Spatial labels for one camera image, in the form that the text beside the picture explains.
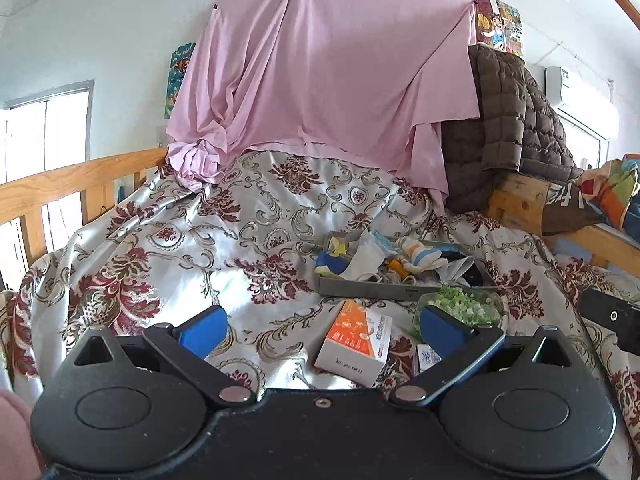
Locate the orange and white medicine box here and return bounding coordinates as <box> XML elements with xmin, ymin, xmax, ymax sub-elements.
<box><xmin>313</xmin><ymin>299</ymin><xmax>393</xmax><ymax>388</ymax></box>

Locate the pink hanging sheet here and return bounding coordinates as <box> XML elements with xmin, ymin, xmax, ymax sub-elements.
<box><xmin>165</xmin><ymin>0</ymin><xmax>483</xmax><ymax>216</ymax></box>

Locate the white muslin cloth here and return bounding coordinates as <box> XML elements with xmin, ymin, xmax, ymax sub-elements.
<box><xmin>345</xmin><ymin>232</ymin><xmax>396</xmax><ymax>281</ymax></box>

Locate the brown quilted jacket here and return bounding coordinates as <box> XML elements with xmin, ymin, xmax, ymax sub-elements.
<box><xmin>440</xmin><ymin>42</ymin><xmax>583</xmax><ymax>216</ymax></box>

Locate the cartoon wall poster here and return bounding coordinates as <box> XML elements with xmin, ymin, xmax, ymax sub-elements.
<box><xmin>470</xmin><ymin>0</ymin><xmax>525</xmax><ymax>58</ymax></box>

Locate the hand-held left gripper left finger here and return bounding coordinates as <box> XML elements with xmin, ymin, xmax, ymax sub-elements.
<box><xmin>70</xmin><ymin>304</ymin><xmax>256</xmax><ymax>407</ymax></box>

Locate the wooden bed rail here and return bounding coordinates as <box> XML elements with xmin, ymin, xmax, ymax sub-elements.
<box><xmin>0</xmin><ymin>147</ymin><xmax>171</xmax><ymax>281</ymax></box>

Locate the small bright window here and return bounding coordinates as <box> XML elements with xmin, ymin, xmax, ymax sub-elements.
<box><xmin>555</xmin><ymin>112</ymin><xmax>611</xmax><ymax>171</ymax></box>

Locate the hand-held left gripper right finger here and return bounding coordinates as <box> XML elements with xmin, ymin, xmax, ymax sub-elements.
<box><xmin>390</xmin><ymin>304</ymin><xmax>573</xmax><ymax>408</ymax></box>

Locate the clear container of green pieces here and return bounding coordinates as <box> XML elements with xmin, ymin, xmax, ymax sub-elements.
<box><xmin>410</xmin><ymin>282</ymin><xmax>503</xmax><ymax>346</ymax></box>

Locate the small blue and white box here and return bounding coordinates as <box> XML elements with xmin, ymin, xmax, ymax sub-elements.
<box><xmin>416</xmin><ymin>344</ymin><xmax>443</xmax><ymax>376</ymax></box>

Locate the floral satin blanket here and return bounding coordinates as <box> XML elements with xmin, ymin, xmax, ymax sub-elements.
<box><xmin>0</xmin><ymin>147</ymin><xmax>640</xmax><ymax>461</ymax></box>

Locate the window with grey frame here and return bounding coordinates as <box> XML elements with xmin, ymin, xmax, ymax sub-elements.
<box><xmin>0</xmin><ymin>79</ymin><xmax>96</xmax><ymax>281</ymax></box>

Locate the person's left forearm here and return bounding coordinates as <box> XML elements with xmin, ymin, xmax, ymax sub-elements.
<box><xmin>0</xmin><ymin>389</ymin><xmax>43</xmax><ymax>480</ymax></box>

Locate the teal wall poster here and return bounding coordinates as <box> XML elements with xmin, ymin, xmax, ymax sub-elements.
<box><xmin>164</xmin><ymin>42</ymin><xmax>197</xmax><ymax>121</ymax></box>

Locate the white air conditioner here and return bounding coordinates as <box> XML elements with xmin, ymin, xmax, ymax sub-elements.
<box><xmin>544</xmin><ymin>65</ymin><xmax>621</xmax><ymax>141</ymax></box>

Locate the striped white baby cloth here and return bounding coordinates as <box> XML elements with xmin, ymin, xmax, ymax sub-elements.
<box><xmin>395</xmin><ymin>237</ymin><xmax>448</xmax><ymax>273</ymax></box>

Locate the grey cloth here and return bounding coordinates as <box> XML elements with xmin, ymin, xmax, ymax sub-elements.
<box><xmin>435</xmin><ymin>255</ymin><xmax>476</xmax><ymax>283</ymax></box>

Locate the colourful patchwork cloth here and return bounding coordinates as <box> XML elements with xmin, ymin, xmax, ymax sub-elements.
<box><xmin>575</xmin><ymin>157</ymin><xmax>640</xmax><ymax>246</ymax></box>

